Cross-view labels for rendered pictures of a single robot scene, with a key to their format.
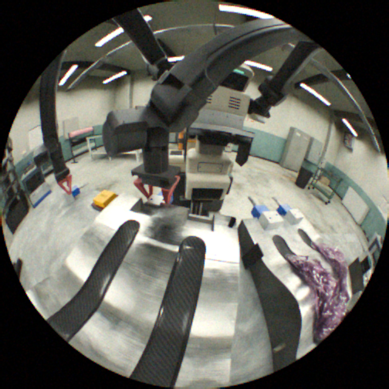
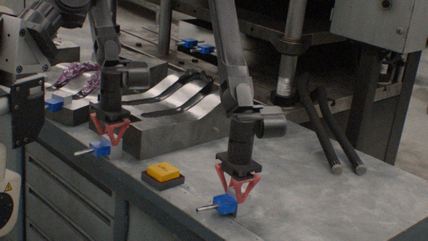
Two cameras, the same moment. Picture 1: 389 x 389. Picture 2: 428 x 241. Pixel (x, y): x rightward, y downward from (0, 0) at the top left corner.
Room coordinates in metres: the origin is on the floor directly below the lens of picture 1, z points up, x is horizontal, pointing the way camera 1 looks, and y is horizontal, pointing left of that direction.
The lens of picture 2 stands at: (1.20, 1.17, 1.49)
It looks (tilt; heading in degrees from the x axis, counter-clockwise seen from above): 21 degrees down; 217
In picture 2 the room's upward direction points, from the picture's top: 7 degrees clockwise
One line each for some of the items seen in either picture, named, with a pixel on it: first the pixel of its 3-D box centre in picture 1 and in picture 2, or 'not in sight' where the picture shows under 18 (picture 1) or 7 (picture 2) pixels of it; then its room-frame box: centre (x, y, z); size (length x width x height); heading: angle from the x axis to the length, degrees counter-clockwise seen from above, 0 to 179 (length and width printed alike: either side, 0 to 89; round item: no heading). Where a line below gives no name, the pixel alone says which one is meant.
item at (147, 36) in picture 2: not in sight; (239, 60); (-1.03, -0.40, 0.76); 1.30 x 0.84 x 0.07; 82
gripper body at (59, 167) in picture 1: (59, 165); (239, 152); (0.20, 0.50, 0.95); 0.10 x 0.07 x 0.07; 72
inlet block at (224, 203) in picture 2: (76, 190); (220, 204); (0.24, 0.50, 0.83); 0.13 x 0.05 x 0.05; 162
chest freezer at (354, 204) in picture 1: (355, 205); not in sight; (1.30, -7.00, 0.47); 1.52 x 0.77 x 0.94; 170
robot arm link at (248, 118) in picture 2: (54, 150); (244, 127); (0.20, 0.51, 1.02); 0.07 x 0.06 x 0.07; 150
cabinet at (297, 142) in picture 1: (295, 150); not in sight; (4.47, -4.39, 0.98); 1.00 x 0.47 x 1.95; 80
